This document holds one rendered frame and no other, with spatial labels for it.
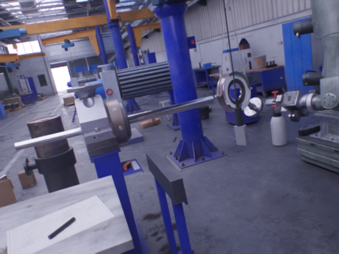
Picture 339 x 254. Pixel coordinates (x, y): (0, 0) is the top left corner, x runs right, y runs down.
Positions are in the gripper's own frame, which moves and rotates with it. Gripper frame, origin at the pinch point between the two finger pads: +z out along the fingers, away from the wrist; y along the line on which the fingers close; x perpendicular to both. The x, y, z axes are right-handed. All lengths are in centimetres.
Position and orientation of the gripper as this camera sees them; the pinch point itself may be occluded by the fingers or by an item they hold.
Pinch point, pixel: (274, 106)
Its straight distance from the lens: 277.1
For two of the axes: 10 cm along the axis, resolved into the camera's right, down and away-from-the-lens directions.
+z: -6.0, 0.0, 8.0
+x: -3.3, 9.1, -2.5
